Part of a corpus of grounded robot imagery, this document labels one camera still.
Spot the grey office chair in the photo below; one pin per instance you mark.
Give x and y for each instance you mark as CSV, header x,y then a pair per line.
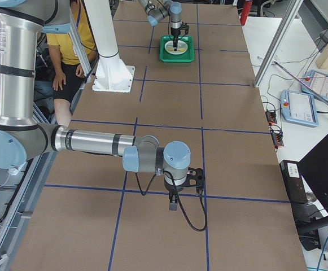
x,y
324,36

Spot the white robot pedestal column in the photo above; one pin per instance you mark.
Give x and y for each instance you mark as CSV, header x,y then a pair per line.
x,y
111,74

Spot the yellow plastic spoon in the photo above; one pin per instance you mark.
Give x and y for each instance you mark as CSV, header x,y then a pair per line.
x,y
176,51

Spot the far blue teach pendant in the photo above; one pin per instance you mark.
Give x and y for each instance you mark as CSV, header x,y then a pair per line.
x,y
318,82

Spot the red cylinder tube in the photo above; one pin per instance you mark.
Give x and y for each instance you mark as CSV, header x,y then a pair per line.
x,y
245,12

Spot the green plastic tray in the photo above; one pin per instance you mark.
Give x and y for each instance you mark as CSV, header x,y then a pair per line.
x,y
187,57

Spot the blue teach pendant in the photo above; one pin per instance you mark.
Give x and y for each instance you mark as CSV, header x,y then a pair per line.
x,y
299,108
318,82

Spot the black monitor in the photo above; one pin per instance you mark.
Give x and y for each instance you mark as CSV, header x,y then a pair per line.
x,y
314,168

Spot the black desktop box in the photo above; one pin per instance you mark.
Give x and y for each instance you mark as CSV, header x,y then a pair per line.
x,y
293,182

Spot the person in yellow shirt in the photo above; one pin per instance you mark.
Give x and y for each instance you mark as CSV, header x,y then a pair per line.
x,y
69,73

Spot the near blue teach pendant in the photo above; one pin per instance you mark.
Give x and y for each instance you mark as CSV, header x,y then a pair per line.
x,y
299,108

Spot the white round plate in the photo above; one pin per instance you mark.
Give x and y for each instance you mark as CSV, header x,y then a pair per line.
x,y
180,44

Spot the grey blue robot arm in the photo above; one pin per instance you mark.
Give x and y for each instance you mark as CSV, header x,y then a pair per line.
x,y
74,29
172,9

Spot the orange black connector strip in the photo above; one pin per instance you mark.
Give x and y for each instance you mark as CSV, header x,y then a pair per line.
x,y
275,130

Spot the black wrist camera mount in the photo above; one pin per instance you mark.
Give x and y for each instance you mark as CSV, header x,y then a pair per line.
x,y
184,27
195,178

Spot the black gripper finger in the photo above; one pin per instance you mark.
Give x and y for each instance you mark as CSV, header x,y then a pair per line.
x,y
175,44
173,201

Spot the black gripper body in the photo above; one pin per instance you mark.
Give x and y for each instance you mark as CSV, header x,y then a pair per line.
x,y
175,31
171,188

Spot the silver grabber stick green handle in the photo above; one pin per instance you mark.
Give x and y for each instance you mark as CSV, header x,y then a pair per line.
x,y
302,83

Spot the aluminium frame post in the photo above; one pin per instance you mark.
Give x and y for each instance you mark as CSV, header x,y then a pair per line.
x,y
283,27

